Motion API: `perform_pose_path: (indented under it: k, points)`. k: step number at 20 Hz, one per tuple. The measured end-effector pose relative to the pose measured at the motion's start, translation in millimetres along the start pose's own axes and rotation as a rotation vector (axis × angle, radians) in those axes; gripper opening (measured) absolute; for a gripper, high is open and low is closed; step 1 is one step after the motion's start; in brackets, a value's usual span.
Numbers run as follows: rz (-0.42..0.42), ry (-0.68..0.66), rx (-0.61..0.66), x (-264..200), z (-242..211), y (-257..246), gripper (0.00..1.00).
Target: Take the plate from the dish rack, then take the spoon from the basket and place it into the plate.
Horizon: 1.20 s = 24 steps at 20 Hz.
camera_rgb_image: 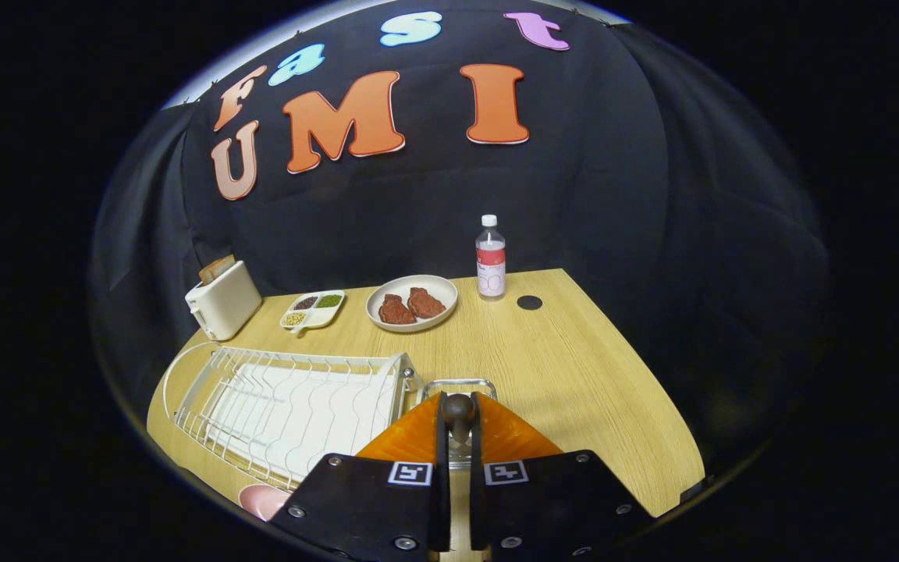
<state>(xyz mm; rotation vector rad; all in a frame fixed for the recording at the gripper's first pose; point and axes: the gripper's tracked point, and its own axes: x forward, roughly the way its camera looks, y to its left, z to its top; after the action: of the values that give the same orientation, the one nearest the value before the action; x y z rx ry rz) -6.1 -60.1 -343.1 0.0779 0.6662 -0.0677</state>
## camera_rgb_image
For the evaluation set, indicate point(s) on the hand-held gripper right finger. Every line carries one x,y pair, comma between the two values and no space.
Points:
476,445

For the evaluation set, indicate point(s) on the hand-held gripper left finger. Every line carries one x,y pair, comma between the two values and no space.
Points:
442,445

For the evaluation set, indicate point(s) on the pink plate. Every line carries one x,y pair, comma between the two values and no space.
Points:
262,501

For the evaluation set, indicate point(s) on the beige round plate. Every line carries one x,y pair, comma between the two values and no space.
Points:
399,283

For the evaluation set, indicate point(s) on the white divided dish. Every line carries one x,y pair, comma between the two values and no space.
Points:
325,316

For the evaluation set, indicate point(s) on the red steak piece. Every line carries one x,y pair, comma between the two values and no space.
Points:
426,303
396,311

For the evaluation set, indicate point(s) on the white drain tray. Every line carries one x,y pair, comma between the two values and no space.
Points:
293,414

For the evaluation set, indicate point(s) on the clear bottle with red label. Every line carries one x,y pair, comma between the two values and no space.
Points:
491,273

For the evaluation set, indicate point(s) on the pile of green beans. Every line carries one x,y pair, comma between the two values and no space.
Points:
330,300

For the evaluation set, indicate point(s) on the pile of yellow beans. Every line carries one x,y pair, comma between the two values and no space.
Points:
295,318

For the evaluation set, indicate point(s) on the pile of dark beans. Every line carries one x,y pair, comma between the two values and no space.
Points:
306,302

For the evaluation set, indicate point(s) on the white toaster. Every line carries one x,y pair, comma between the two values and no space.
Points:
223,304

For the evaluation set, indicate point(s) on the toasted bread slice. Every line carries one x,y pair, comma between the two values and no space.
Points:
217,269

